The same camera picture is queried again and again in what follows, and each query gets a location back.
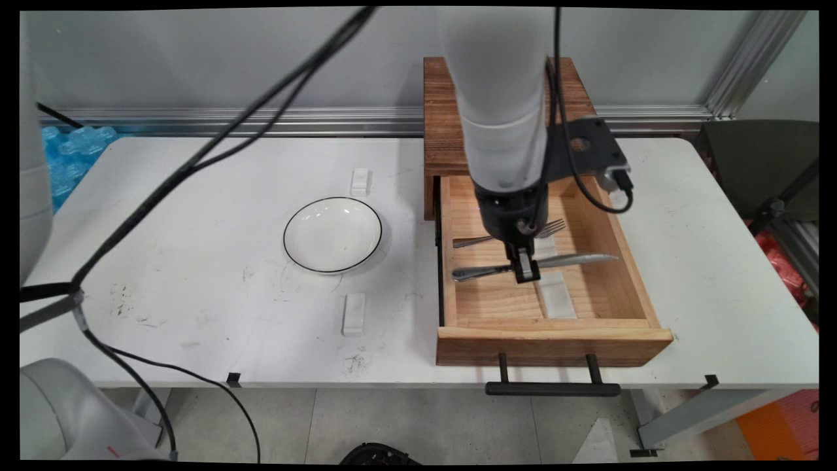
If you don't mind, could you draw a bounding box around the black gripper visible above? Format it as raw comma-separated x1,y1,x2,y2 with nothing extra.
474,182,549,284

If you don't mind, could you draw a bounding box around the silver metal fork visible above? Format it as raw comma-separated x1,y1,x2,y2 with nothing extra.
453,219,566,249

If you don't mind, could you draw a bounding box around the silver metal table knife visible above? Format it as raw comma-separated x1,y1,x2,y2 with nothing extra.
451,253,619,283

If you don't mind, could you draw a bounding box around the light wooden drawer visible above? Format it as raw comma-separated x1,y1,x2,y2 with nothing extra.
435,173,674,367

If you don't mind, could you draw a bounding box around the dark wooden drawer cabinet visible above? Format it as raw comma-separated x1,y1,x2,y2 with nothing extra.
423,56,622,221

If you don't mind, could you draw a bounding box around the white plate with black rim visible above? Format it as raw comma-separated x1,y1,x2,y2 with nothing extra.
282,196,383,274

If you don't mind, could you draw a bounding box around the grey table leg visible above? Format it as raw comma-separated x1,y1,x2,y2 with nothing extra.
131,387,172,445
638,389,776,452

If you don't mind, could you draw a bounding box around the black round floor object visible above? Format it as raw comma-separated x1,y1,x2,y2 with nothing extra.
340,443,422,465

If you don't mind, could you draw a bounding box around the red plastic bag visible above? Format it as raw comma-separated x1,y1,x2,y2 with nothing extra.
755,229,819,328

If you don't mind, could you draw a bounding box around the orange box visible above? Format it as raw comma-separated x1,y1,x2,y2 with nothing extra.
736,389,819,462

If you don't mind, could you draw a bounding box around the blue bubble wrap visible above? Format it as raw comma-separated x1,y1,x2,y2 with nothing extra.
41,124,120,211

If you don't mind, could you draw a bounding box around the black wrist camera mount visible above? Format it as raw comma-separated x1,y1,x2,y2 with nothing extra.
546,116,632,194

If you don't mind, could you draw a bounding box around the black drawer handle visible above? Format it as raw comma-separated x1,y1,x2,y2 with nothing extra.
485,353,622,398

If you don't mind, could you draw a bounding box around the black camera plug cable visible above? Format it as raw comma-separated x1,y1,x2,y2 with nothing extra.
553,7,635,215

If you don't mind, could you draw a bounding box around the horizontal aluminium rail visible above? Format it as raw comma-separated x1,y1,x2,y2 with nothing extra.
39,105,713,138

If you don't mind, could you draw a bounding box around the aluminium frame profile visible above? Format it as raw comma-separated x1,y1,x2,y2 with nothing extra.
768,219,819,298

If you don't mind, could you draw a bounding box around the slanted aluminium rail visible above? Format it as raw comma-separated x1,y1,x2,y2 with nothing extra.
705,10,808,120

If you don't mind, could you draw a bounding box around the long black cable bundle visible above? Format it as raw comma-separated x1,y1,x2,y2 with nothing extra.
20,7,380,464

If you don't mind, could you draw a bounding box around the grey velcro cable strap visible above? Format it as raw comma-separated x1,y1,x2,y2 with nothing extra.
20,283,86,332

